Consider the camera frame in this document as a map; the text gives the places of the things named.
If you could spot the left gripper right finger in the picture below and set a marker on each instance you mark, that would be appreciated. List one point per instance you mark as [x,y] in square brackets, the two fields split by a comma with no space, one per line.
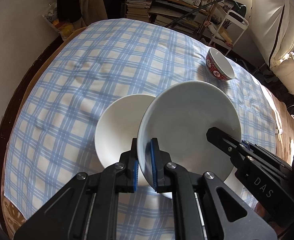
[204,207]

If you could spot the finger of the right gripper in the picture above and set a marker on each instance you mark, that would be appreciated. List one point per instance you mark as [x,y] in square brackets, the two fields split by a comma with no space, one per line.
[227,144]

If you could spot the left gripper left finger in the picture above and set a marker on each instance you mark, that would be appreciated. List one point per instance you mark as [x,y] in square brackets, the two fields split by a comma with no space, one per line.
[87,206]

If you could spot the red patterned bowl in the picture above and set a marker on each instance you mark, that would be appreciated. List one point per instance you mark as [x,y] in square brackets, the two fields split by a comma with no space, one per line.
[179,118]
[218,65]

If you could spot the plain white bowl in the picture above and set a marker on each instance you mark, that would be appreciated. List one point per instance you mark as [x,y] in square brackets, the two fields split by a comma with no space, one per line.
[118,126]

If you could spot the cherry plate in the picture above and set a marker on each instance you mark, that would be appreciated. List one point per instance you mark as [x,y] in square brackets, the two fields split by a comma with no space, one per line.
[244,187]

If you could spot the brown blanket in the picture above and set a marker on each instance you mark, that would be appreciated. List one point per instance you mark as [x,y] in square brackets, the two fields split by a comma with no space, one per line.
[284,135]

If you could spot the blue white plaid tablecloth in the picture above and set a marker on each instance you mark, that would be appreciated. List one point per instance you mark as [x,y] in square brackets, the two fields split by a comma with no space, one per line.
[53,136]

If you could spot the white rolling cart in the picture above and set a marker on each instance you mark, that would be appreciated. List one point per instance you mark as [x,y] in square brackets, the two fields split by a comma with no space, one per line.
[224,29]

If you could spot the white folded mattress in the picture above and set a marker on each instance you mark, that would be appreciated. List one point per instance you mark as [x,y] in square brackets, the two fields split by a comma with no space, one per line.
[272,26]

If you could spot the wooden shelf unit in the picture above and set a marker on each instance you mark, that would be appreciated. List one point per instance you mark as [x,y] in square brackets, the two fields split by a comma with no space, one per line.
[163,12]

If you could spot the green clothes pole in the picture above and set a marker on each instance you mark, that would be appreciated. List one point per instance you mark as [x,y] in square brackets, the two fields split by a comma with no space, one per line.
[191,12]

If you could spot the stack of books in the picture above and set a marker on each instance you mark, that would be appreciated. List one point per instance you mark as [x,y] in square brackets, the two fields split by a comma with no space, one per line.
[138,10]

